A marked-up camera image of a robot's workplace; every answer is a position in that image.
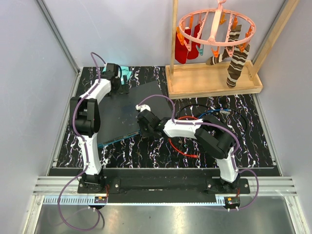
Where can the red sock right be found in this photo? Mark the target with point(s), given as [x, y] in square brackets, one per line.
[193, 54]

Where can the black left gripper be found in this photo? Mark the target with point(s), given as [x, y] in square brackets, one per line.
[124, 89]

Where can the brown striped sock long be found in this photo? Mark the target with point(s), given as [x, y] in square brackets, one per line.
[236, 65]

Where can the pink round clip hanger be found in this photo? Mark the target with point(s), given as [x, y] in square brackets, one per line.
[221, 16]

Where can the red sock left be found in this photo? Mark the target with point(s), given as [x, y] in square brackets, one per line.
[181, 51]

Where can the wooden rack with tray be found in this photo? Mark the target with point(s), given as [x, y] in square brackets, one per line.
[200, 80]

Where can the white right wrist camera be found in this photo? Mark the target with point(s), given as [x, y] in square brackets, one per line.
[141, 108]

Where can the folded teal cloth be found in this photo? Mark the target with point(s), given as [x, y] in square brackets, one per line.
[125, 73]

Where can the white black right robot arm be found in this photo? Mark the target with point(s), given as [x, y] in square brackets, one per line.
[217, 140]

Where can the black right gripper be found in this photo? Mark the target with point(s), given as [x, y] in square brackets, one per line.
[146, 134]

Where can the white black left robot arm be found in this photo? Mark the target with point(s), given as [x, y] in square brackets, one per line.
[85, 122]

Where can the red sock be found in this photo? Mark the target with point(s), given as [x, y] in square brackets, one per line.
[181, 51]
[193, 54]

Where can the dark grey network switch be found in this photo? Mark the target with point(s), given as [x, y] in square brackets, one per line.
[117, 113]

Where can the brown striped sock rear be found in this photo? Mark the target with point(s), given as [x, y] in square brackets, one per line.
[233, 36]

